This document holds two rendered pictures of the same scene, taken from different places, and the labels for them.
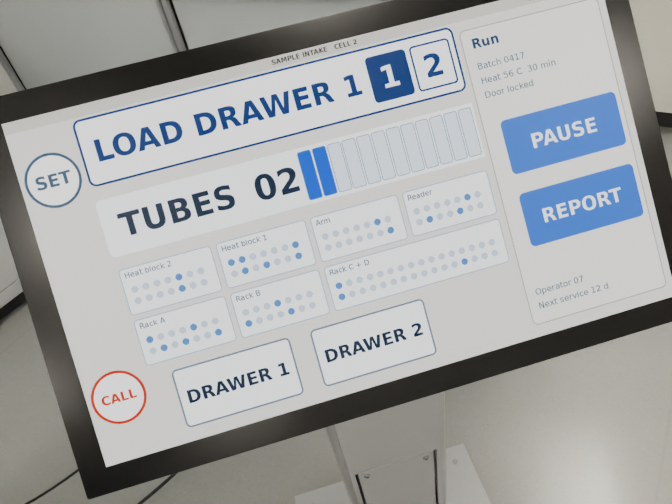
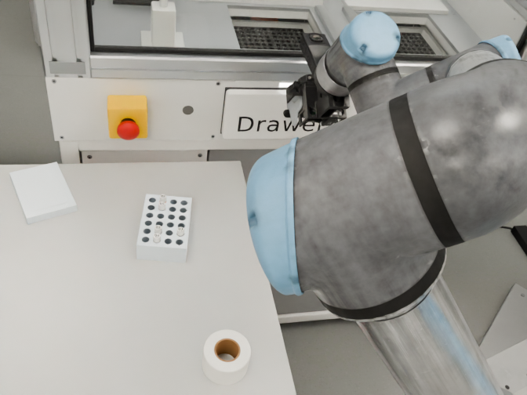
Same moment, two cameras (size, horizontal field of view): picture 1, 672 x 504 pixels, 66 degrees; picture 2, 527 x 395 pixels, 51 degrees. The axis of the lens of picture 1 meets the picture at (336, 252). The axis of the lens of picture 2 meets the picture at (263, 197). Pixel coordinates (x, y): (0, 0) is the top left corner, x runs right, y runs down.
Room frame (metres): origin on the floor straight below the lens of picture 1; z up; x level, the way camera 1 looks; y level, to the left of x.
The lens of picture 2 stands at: (-1.13, 0.20, 1.53)
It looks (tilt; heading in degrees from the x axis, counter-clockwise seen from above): 44 degrees down; 36
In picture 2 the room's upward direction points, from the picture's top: 11 degrees clockwise
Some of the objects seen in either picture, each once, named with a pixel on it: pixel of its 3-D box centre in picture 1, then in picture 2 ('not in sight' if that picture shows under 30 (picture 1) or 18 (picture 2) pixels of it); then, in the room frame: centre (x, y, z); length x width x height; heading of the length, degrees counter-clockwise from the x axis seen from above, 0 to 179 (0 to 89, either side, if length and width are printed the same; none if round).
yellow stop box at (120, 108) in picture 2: not in sight; (128, 117); (-0.63, 0.90, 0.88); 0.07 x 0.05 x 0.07; 145
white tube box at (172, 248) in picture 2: not in sight; (165, 227); (-0.69, 0.71, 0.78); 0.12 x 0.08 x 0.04; 45
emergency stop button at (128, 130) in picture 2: not in sight; (128, 128); (-0.65, 0.88, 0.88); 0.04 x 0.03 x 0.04; 145
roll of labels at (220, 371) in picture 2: not in sight; (226, 356); (-0.78, 0.45, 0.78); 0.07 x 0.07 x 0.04
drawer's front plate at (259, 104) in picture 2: not in sight; (294, 114); (-0.35, 0.72, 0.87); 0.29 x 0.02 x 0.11; 145
